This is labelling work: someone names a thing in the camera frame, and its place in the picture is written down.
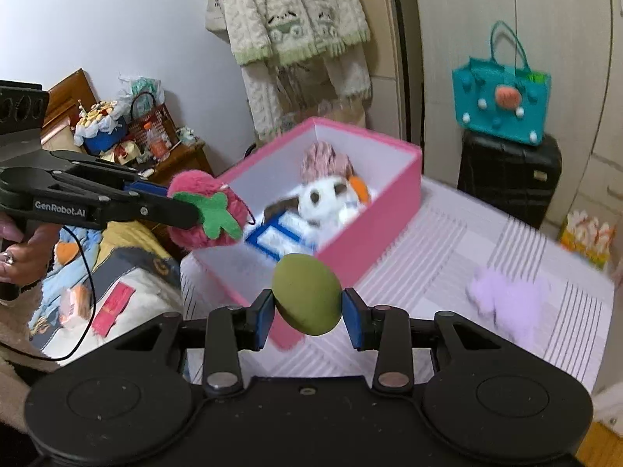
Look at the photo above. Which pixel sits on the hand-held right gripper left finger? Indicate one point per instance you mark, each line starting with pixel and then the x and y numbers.
pixel 265 318

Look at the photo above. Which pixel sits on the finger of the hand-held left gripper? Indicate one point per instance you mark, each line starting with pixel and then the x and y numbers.
pixel 160 209
pixel 146 188

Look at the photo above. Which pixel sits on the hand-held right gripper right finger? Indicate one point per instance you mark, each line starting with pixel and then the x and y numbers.
pixel 357 321

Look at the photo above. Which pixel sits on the red strawberry plush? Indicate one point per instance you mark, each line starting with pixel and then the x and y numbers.
pixel 194 182

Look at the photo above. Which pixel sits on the green soft ball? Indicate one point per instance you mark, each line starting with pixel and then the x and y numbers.
pixel 306 296

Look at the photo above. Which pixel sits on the wet wipes pack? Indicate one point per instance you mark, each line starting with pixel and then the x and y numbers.
pixel 277 238

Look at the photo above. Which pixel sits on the white plush toy brown ears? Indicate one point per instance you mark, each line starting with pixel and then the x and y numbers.
pixel 323 199

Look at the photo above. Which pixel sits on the orange soft ball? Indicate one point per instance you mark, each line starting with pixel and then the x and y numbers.
pixel 361 189

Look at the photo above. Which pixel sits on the pink cardboard box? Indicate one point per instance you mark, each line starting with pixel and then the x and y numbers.
pixel 389 189

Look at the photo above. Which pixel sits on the pink floral cloth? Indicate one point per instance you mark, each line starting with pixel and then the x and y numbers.
pixel 323 160

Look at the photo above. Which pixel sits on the person's left forearm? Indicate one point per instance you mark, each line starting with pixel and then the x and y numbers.
pixel 14 379

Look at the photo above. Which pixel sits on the person's left hand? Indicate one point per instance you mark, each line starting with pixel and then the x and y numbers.
pixel 24 253

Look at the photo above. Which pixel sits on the orange drink bottle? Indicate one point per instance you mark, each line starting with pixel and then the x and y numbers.
pixel 156 143

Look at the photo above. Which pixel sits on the wooden nightstand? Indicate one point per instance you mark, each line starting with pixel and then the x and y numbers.
pixel 190 160

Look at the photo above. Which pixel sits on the printed blanket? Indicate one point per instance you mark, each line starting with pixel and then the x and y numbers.
pixel 126 272

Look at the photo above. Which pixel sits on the flower bouquet blue wrap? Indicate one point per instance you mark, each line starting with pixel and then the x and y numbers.
pixel 102 131

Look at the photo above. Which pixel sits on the woven basket bag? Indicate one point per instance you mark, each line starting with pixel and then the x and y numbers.
pixel 155 116

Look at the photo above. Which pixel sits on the white plastic bag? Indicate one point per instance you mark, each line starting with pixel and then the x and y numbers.
pixel 141 85

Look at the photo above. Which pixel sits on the red packet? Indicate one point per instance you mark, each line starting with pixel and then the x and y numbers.
pixel 114 306

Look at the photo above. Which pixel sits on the wooden headboard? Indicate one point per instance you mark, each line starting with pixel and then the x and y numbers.
pixel 73 92

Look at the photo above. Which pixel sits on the striped bed sheet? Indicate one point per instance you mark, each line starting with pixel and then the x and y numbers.
pixel 462 253

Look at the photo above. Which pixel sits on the pink snack packet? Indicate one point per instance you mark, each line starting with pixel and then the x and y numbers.
pixel 75 304

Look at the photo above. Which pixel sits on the purple plush toy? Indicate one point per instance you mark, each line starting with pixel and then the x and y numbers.
pixel 506 301

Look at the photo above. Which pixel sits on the cream knit garment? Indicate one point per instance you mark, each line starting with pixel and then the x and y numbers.
pixel 272 97

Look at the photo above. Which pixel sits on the cream tote bag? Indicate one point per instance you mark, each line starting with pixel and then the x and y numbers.
pixel 214 9

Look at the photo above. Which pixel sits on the black suitcase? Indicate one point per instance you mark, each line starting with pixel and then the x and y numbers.
pixel 506 180

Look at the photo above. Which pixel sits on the cream knit sweater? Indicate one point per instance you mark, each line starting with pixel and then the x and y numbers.
pixel 292 9

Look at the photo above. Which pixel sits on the yellow orange carton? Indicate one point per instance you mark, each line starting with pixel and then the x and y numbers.
pixel 584 238

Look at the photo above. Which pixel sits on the teal handbag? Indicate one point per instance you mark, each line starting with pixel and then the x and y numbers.
pixel 486 102

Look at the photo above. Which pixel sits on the beige wardrobe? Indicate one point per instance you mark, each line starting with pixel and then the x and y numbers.
pixel 574 34

